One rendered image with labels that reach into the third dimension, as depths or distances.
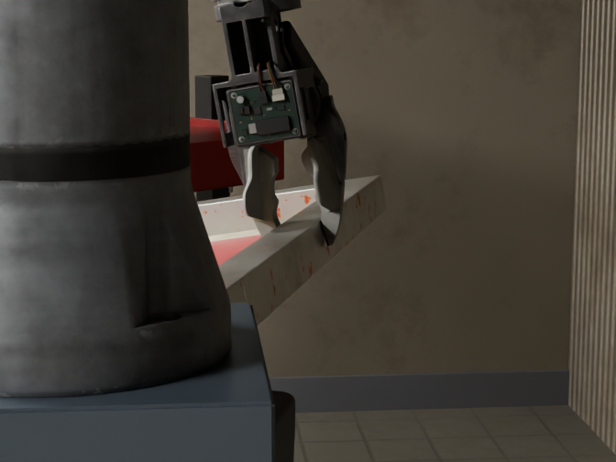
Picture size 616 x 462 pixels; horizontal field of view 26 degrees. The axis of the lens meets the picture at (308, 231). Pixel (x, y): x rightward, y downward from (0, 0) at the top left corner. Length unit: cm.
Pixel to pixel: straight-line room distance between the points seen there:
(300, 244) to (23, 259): 53
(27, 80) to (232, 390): 15
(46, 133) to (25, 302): 7
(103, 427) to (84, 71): 14
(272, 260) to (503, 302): 357
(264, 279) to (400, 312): 352
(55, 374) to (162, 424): 5
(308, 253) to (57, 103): 56
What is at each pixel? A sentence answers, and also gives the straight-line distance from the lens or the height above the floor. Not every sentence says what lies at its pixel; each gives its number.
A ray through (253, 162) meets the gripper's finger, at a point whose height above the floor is 122.
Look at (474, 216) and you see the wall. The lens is 444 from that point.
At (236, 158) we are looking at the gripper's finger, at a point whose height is 122.
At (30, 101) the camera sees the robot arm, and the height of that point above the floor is 132.
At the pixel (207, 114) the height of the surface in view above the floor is 113.
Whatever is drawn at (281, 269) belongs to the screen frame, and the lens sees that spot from 99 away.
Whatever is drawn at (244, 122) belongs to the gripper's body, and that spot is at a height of 126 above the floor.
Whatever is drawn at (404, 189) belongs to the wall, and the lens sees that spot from 438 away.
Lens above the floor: 136
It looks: 10 degrees down
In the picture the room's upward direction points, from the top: straight up
